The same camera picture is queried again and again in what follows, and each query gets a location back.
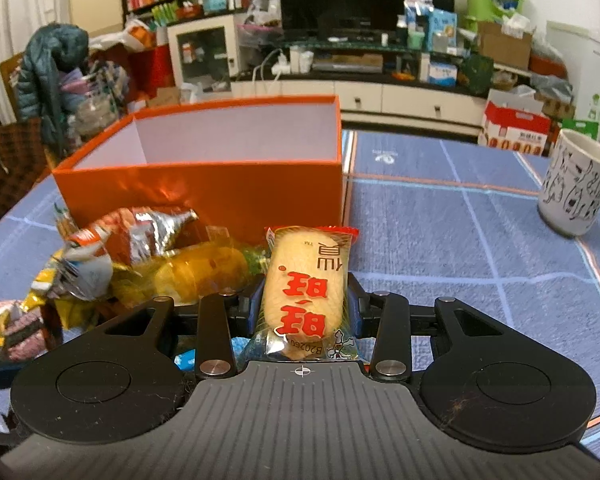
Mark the crumpled yellow snack wrapper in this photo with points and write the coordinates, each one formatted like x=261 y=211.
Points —
x=65 y=285

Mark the white tv stand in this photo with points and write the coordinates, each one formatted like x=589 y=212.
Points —
x=380 y=97

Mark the clear yellow cake packet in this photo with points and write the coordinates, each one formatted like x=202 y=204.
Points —
x=200 y=270

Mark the orange cardboard box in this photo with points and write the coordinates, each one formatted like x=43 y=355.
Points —
x=230 y=185

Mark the red white carton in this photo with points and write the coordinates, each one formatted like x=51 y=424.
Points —
x=515 y=127

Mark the blue snack packet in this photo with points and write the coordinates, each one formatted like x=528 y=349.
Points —
x=185 y=359

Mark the pink dark snack packet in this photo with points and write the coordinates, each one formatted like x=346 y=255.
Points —
x=22 y=332

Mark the red paper bag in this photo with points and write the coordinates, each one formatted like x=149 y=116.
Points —
x=150 y=72

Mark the silver red snack packet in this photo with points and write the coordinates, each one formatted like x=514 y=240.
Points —
x=130 y=237

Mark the blue grid tablecloth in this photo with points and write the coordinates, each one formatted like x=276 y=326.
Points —
x=430 y=230

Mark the dark teal puffer jacket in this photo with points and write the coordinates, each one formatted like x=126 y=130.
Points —
x=45 y=75

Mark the white glass door cabinet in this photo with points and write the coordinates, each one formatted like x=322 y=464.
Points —
x=202 y=52

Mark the dark green bag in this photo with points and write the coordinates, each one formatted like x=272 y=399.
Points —
x=476 y=75

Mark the blue white cartons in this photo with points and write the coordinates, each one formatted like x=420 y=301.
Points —
x=432 y=22

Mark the brown checkered chair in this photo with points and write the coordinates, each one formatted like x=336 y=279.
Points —
x=7 y=175

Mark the white mug black cat print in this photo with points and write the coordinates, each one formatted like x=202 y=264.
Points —
x=575 y=190

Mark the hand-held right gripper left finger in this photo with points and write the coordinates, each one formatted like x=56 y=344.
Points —
x=256 y=307

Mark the rice cracker packet red print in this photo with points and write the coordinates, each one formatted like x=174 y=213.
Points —
x=300 y=290

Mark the brown cardboard box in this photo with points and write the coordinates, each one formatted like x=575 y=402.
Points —
x=505 y=45

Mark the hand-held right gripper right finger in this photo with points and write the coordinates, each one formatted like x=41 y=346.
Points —
x=354 y=307

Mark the green white box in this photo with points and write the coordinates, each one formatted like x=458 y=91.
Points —
x=580 y=129

